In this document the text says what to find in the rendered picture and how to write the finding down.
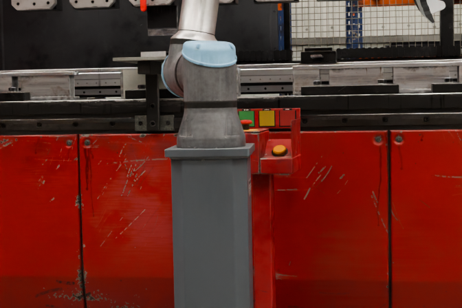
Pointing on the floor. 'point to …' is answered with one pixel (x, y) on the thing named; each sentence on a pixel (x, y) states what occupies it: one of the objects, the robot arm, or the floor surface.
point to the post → (446, 20)
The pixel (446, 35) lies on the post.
